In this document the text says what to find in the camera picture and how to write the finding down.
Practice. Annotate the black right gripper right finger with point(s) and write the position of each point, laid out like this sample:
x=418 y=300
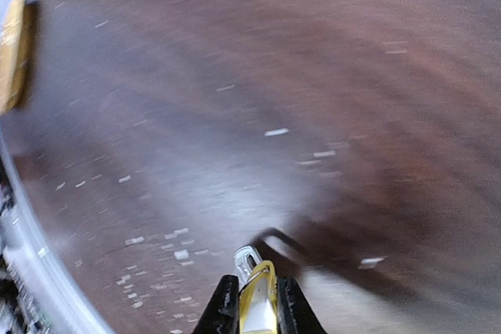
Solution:
x=295 y=315

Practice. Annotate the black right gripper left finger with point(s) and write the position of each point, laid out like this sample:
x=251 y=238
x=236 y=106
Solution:
x=221 y=315

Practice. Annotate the yellow dotted plate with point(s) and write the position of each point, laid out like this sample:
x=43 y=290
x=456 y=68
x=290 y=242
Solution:
x=16 y=20

